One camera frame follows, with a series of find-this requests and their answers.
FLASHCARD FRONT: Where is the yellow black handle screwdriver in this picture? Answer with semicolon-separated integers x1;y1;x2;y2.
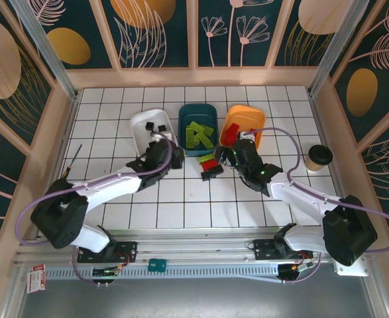
60;144;83;181

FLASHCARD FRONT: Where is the white plastic container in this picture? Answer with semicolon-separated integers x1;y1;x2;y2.
129;109;178;157

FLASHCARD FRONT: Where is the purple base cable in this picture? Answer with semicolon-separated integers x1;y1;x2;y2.
279;255;323;285
72;246;123;287

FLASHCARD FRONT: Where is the paper coffee cup black lid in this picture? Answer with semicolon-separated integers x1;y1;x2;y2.
305;144;334;173

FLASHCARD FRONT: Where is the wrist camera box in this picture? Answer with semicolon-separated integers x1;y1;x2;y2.
233;138;262;165
146;140;171;164

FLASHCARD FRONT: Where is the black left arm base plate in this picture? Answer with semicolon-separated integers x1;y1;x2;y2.
76;240;139;264

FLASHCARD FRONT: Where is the aluminium corner post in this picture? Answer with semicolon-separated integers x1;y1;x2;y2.
10;0;82;101
307;0;362;97

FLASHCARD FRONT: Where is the small teal tag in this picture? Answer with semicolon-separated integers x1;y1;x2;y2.
148;258;167;274

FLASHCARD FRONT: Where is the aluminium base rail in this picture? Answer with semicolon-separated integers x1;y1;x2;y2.
15;228;340;266

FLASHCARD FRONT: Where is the red and white small box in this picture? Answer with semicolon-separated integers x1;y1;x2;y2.
27;264;46;294

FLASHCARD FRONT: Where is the wall panel oval and fern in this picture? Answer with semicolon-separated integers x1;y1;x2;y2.
328;0;389;144

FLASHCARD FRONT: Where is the orange plastic container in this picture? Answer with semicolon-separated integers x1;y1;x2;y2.
219;105;267;150

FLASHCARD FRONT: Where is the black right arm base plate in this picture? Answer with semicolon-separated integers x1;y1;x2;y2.
253;239;314;263

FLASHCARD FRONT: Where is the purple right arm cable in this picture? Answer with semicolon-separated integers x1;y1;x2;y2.
245;127;389;256

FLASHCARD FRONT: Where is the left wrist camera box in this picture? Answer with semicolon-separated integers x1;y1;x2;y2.
146;140;171;164

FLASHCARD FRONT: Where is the wall panel with yellow lines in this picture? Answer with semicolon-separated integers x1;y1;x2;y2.
272;0;340;68

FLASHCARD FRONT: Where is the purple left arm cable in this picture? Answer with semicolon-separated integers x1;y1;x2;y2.
15;132;174;246

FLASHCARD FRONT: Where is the wall panel with pink flowers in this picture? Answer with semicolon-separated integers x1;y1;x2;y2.
196;0;273;70

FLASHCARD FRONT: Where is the wall panel circle and leaf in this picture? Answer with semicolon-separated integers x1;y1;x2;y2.
99;0;192;70

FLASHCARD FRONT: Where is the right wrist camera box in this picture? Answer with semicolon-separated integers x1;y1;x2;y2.
233;138;262;165

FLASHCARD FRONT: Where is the wall panel with orange oval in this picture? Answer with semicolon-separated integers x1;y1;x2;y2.
25;0;116;70

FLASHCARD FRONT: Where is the grey slotted cable duct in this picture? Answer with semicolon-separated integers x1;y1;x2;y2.
44;264;281;281

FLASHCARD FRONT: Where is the teal plastic container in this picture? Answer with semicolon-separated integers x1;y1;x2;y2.
178;103;219;158

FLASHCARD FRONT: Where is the wall panel large cream circle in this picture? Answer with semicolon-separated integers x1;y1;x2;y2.
0;12;55;147

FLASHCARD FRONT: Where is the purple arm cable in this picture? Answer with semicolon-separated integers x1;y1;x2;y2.
15;132;174;246
245;127;389;256

